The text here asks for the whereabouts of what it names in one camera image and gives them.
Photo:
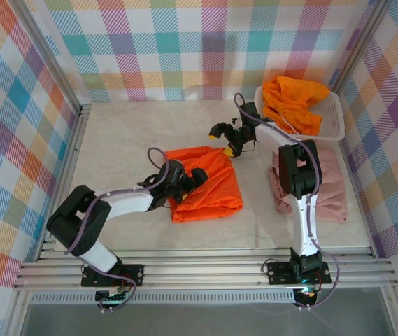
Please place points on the red-orange shorts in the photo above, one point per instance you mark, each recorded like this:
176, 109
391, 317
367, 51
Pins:
216, 192

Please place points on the light orange shorts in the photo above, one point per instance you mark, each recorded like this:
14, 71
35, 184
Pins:
289, 101

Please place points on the pink shorts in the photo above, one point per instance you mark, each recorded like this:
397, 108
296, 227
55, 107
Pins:
331, 189

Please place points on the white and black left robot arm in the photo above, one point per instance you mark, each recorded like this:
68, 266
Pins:
128, 201

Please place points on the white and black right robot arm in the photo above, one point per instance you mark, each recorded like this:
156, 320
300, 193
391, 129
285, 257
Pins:
305, 224

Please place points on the white plastic basket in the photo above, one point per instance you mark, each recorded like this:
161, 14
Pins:
335, 119

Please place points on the small electronics board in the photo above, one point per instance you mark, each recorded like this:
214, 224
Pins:
109, 297
307, 294

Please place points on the long aluminium base rail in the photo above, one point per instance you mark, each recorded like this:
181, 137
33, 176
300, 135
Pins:
202, 269

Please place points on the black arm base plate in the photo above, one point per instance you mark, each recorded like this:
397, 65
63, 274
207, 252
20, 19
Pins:
279, 273
132, 274

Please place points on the aluminium frame post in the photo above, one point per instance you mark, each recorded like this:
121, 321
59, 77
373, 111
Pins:
359, 42
51, 59

